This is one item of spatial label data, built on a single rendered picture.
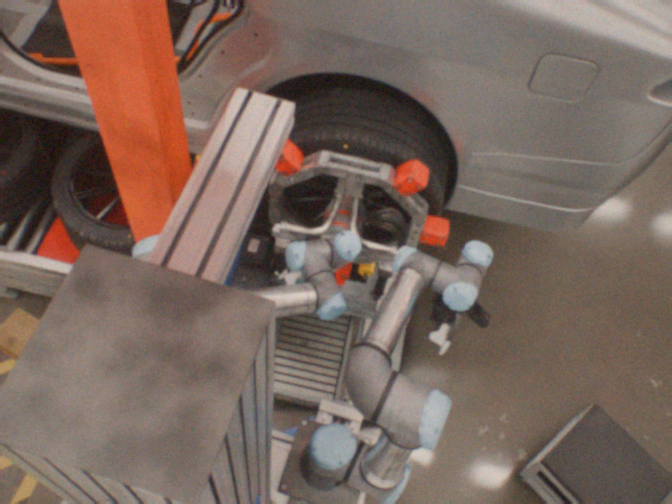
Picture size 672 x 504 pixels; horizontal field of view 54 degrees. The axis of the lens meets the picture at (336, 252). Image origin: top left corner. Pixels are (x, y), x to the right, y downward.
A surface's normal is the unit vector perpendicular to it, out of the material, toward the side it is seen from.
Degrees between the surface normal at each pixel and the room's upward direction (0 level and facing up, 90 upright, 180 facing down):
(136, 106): 90
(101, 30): 90
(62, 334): 0
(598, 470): 0
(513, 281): 0
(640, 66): 81
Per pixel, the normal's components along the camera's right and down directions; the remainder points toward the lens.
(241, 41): -0.20, 0.83
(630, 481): 0.09, -0.51
